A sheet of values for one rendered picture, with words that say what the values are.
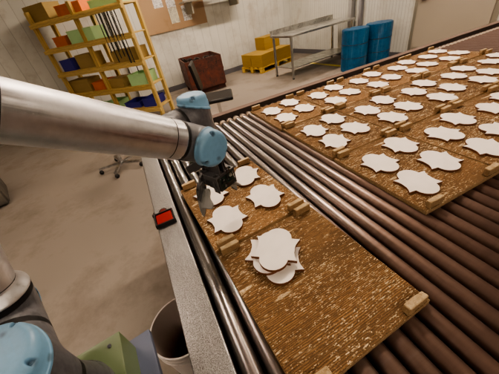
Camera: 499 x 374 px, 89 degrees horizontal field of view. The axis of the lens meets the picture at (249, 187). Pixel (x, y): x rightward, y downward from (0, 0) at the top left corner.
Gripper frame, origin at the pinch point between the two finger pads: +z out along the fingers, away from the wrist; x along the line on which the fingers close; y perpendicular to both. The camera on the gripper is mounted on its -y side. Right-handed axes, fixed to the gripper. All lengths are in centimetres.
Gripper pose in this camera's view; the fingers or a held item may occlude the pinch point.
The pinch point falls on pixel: (219, 202)
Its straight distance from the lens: 83.6
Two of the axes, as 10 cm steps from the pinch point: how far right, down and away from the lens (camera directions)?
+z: 1.7, 8.0, 5.8
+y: 7.4, 2.8, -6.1
